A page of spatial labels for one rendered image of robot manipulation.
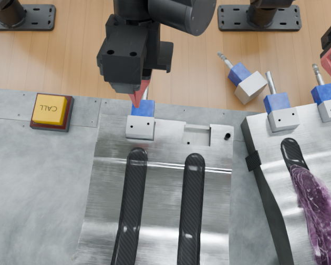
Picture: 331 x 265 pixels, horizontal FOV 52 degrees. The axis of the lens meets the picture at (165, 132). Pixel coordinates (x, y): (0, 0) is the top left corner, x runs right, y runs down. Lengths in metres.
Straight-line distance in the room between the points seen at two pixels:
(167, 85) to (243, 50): 0.20
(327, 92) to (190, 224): 0.39
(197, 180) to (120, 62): 0.32
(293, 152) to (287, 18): 0.35
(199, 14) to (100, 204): 0.39
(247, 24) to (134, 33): 0.49
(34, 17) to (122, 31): 0.52
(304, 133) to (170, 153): 0.28
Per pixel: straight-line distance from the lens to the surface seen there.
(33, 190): 0.77
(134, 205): 0.63
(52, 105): 0.76
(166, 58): 0.47
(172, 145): 0.64
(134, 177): 0.64
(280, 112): 0.71
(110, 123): 0.66
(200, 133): 0.68
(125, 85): 0.40
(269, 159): 0.70
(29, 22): 0.92
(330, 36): 0.43
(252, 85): 0.75
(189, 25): 0.39
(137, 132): 0.62
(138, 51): 0.39
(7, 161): 0.80
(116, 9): 0.45
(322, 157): 0.74
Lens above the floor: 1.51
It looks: 73 degrees down
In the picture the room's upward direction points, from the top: straight up
